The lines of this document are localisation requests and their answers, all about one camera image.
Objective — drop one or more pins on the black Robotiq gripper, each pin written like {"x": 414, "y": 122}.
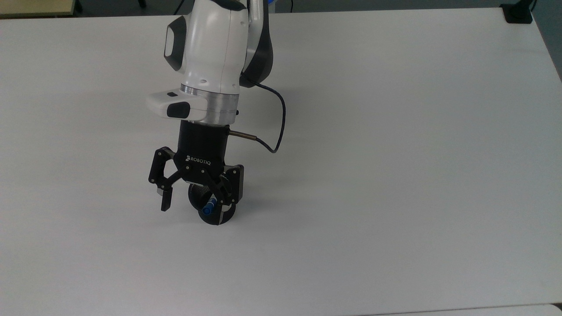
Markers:
{"x": 199, "y": 147}

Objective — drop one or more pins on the light wooden table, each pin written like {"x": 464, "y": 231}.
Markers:
{"x": 35, "y": 6}

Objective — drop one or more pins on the black mesh pen cup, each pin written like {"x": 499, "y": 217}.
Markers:
{"x": 219, "y": 217}

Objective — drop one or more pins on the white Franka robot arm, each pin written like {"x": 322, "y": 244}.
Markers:
{"x": 213, "y": 48}

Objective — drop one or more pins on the black table clamp mount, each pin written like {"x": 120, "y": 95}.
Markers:
{"x": 518, "y": 12}

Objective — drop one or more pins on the blue and white marker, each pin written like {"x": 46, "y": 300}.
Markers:
{"x": 210, "y": 206}

